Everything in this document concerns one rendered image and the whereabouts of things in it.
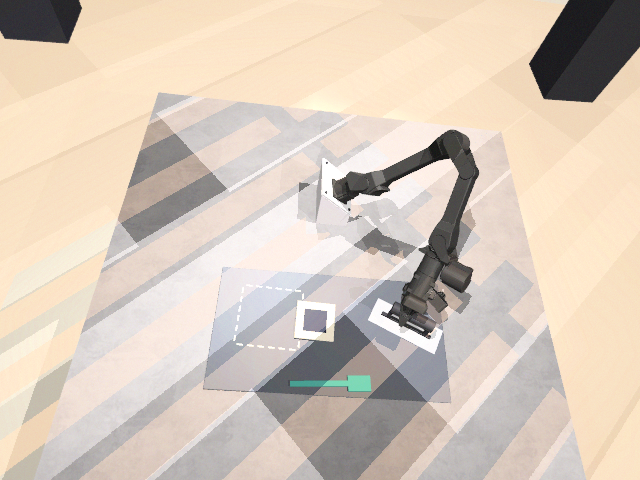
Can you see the turquoise flat trowel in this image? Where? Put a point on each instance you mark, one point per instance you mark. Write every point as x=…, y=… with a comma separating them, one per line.
x=355, y=383

